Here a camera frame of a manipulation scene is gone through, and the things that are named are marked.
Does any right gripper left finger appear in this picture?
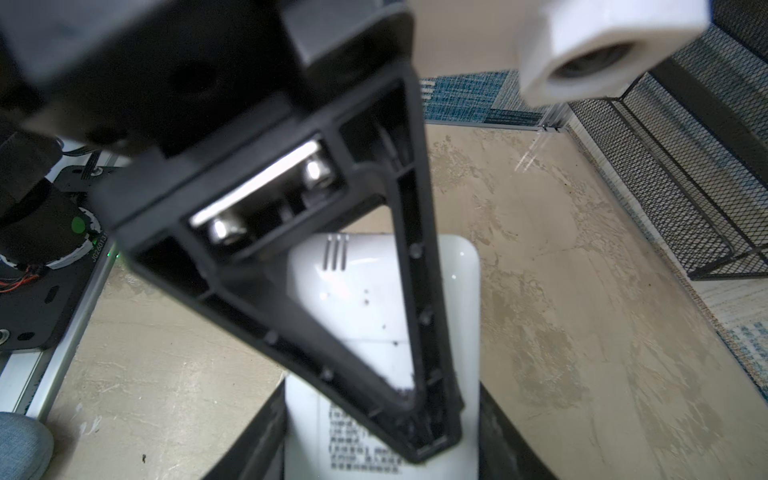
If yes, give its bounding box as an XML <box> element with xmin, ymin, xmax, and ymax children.
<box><xmin>204</xmin><ymin>381</ymin><xmax>287</xmax><ymax>480</ymax></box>

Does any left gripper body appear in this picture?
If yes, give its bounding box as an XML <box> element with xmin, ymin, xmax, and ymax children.
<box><xmin>1</xmin><ymin>1</ymin><xmax>415</xmax><ymax>154</ymax></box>

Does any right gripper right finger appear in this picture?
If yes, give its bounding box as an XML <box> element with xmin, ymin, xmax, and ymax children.
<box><xmin>478</xmin><ymin>384</ymin><xmax>557</xmax><ymax>480</ymax></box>

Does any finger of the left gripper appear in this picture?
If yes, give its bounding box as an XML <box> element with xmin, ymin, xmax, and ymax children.
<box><xmin>91</xmin><ymin>57</ymin><xmax>463</xmax><ymax>463</ymax></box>

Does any white remote control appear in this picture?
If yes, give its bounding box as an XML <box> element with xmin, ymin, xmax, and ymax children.
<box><xmin>283</xmin><ymin>234</ymin><xmax>481</xmax><ymax>479</ymax></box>

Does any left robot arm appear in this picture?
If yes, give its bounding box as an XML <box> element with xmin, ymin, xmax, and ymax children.
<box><xmin>1</xmin><ymin>1</ymin><xmax>463</xmax><ymax>463</ymax></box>

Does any blue grey oval pouch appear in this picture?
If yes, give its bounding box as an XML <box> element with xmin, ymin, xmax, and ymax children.
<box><xmin>1</xmin><ymin>412</ymin><xmax>54</xmax><ymax>480</ymax></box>

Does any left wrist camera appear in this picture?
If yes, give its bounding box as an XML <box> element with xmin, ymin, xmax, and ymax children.
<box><xmin>517</xmin><ymin>1</ymin><xmax>711</xmax><ymax>106</ymax></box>

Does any black wire shelf rack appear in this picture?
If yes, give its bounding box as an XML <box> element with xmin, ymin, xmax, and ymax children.
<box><xmin>571</xmin><ymin>1</ymin><xmax>767</xmax><ymax>280</ymax></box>

